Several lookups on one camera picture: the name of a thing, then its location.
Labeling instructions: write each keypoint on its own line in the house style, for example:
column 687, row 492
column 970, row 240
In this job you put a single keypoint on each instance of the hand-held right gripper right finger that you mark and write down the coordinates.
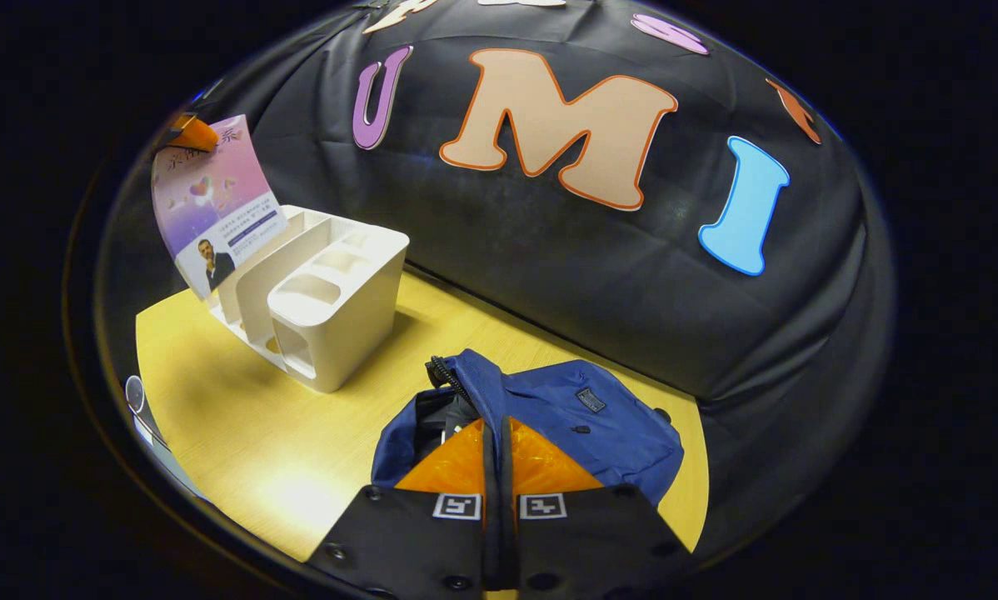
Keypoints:
column 591, row 533

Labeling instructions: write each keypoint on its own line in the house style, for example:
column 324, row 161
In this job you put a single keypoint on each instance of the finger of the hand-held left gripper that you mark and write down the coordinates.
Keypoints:
column 195, row 135

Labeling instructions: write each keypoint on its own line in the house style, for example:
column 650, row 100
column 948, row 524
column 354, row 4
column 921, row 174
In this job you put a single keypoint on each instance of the white plastic bookshelf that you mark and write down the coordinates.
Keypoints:
column 341, row 325

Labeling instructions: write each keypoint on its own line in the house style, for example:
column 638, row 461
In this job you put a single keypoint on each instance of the pink cover book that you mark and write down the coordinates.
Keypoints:
column 216, row 208

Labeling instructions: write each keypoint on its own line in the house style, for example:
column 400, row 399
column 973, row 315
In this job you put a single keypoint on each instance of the blue schoolbag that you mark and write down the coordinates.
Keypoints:
column 599, row 425

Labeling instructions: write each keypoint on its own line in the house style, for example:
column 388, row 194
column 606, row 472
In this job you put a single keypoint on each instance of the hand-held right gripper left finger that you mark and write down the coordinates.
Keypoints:
column 407, row 533

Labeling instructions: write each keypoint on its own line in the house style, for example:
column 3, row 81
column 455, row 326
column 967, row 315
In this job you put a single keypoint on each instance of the black backdrop cloth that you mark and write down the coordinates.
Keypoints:
column 549, row 275

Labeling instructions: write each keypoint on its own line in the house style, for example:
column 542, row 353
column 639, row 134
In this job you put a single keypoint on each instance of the small clear plastic cup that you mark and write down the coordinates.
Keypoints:
column 135, row 393

